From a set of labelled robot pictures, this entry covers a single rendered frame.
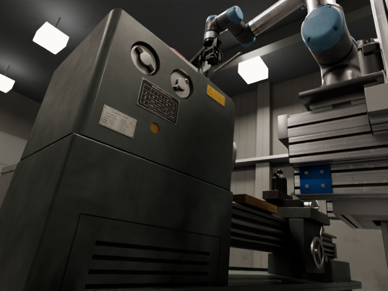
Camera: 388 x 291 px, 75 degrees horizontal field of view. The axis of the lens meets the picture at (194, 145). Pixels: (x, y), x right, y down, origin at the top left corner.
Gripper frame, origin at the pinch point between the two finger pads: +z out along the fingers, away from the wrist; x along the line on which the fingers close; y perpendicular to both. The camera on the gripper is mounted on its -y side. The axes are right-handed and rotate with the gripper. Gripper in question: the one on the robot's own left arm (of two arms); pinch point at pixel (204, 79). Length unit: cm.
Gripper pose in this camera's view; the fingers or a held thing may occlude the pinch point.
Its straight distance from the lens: 120.8
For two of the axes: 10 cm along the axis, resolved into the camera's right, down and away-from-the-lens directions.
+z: -1.1, 9.2, -3.7
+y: 7.4, -1.8, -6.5
